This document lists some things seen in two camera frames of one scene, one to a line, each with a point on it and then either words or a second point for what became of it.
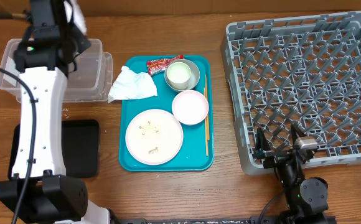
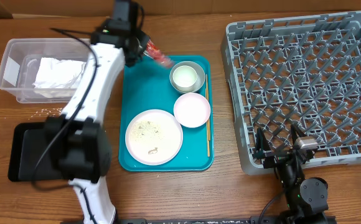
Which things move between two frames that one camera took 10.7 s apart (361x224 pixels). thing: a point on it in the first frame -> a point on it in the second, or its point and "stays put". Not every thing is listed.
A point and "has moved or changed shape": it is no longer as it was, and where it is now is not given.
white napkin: [130, 85] has moved or changed shape
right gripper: [261, 150] stays put
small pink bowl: [190, 107] stays put
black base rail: [226, 219] stays put
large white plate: [154, 137] stays put
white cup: [178, 75] has moved or changed shape
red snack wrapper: [154, 66] -> [153, 52]
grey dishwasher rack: [320, 73] stays put
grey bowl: [195, 74] has moved or changed shape
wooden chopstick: [206, 90] stays put
